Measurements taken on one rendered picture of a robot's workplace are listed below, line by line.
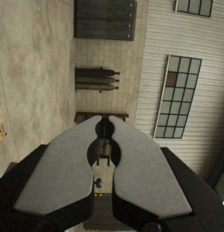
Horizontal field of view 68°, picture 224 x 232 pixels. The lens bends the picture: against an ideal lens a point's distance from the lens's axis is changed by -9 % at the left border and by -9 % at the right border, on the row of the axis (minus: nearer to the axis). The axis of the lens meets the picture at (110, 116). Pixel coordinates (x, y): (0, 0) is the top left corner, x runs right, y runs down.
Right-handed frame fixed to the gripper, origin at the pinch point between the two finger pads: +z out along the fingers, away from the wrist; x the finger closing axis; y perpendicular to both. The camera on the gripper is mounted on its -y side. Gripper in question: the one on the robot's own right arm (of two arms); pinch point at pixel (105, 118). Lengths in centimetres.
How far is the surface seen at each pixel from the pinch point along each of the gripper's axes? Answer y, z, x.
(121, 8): -64, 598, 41
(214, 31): -30, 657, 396
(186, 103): 270, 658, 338
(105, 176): 691, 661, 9
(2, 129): 9.7, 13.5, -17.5
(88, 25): -11, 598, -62
